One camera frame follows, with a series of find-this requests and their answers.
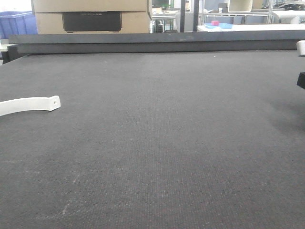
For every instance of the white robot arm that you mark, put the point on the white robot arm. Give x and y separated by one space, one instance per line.
301 53

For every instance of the blue plastic bin on table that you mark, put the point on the blue plastic bin on table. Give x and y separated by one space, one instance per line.
17 22

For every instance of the dark foam board stack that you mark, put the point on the dark foam board stack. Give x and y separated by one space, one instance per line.
157 42

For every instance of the small pink block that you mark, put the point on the small pink block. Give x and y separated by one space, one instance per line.
215 23

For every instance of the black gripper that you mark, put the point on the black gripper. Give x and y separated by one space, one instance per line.
301 80

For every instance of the black vertical pole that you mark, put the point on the black vertical pole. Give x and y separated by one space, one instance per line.
182 16

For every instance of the large cardboard box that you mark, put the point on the large cardboard box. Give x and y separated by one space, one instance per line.
92 16

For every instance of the blue flat pad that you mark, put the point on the blue flat pad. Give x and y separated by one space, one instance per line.
222 26

